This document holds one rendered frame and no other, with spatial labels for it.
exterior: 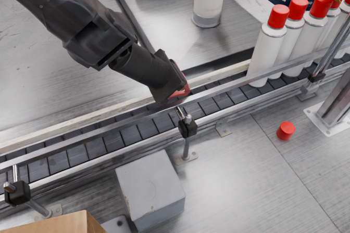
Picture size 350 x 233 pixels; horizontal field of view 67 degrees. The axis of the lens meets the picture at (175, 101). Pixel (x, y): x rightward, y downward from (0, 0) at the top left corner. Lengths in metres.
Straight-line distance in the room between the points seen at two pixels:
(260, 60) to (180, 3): 0.41
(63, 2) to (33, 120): 0.44
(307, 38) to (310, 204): 0.35
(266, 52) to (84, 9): 0.39
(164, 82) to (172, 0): 0.51
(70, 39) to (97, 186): 0.33
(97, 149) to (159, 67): 0.23
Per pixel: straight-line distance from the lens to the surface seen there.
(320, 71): 0.69
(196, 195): 0.58
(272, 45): 0.59
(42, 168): 0.60
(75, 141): 0.50
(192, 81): 0.62
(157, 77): 0.47
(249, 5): 0.96
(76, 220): 0.28
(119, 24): 0.39
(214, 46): 0.77
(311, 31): 0.65
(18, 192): 0.49
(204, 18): 0.82
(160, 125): 0.59
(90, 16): 0.37
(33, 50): 0.93
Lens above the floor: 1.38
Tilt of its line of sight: 52 degrees down
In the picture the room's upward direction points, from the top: straight up
